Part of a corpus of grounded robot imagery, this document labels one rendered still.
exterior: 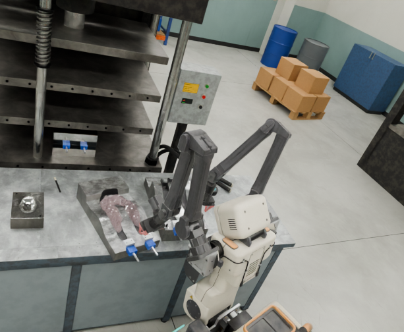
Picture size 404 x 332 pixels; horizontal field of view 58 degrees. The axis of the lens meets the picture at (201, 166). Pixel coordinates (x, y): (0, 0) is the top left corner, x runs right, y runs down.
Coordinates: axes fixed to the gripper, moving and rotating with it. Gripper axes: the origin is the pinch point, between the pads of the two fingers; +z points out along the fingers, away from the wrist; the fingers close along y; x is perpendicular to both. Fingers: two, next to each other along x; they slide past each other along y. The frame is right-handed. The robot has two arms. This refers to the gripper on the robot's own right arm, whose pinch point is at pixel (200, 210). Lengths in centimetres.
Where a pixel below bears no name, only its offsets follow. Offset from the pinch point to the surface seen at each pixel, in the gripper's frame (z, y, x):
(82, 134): 7, 55, -79
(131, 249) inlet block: 14.6, 37.2, 12.1
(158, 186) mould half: 8.5, 14.3, -29.5
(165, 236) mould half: 17.6, 16.1, 2.0
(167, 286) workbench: 61, 4, 4
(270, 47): 61, -410, -598
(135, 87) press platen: -26, 24, -87
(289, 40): 31, -438, -579
